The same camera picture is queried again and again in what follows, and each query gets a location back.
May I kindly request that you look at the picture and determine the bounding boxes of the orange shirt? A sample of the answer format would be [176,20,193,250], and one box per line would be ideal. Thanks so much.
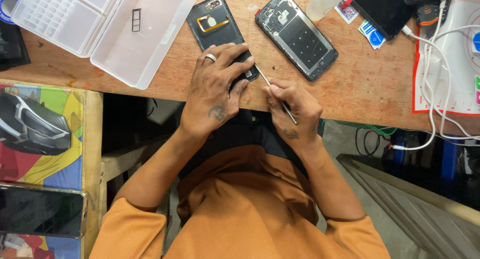
[88,144,391,259]

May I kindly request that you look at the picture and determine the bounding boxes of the white work mat red border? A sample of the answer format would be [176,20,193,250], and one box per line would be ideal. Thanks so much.
[412,0,480,117]

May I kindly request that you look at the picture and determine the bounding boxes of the black flat pad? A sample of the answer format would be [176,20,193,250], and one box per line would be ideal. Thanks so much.
[0,22,31,72]

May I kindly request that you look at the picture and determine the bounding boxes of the blue white sticker card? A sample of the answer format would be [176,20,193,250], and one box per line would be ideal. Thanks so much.
[358,20,387,51]

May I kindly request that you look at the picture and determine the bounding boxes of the black phone back cover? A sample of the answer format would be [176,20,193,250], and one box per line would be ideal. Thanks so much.
[186,0,260,89]

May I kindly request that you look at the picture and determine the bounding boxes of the blue stand leg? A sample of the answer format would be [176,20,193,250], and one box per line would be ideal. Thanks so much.
[440,134,461,182]

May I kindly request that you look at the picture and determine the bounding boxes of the black trousers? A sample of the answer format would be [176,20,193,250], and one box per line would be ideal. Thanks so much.
[178,108,326,180]

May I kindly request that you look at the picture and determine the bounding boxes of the opened phone with bare frame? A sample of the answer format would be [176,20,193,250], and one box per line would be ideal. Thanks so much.
[255,0,339,82]

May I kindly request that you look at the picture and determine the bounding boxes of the clear plastic organizer box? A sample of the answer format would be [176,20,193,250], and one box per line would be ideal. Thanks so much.
[11,0,200,90]

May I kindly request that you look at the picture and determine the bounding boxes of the person's right hand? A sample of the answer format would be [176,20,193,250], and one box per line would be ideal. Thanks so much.
[262,77,324,149]

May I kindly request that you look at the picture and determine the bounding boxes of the white charging cable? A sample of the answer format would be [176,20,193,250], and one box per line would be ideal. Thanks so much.
[391,0,480,151]

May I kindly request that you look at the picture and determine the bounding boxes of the translucent plastic bottle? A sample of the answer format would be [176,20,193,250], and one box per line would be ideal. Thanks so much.
[305,0,349,22]

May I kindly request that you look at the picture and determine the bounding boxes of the orange black hand tool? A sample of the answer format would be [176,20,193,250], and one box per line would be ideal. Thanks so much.
[415,3,451,39]

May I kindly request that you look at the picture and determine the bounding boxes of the large black phone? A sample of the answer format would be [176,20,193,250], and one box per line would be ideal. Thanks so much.
[346,0,418,41]

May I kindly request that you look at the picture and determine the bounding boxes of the colourful printed mouse pad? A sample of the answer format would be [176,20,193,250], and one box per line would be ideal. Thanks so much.
[0,81,85,259]

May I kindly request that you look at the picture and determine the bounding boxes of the black sim tray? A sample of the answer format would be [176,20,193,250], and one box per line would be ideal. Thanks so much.
[131,8,142,33]

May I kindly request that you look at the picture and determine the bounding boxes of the thin metal pry tool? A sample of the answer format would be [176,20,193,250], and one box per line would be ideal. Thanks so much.
[254,63,298,125]

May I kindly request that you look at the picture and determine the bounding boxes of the grey metal ramp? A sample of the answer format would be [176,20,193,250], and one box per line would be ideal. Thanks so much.
[336,153,480,259]

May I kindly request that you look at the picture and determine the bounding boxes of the small printed sticker card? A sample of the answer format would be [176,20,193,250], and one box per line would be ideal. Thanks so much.
[334,0,360,25]

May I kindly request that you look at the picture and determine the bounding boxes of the black cable loop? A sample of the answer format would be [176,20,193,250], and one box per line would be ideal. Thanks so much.
[354,127,382,157]

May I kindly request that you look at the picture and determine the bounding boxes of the phone with silver edge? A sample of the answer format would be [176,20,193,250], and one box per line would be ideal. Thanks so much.
[0,183,90,240]

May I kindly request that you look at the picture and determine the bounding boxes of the person's left hand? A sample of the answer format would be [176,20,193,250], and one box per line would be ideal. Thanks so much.
[180,42,256,138]

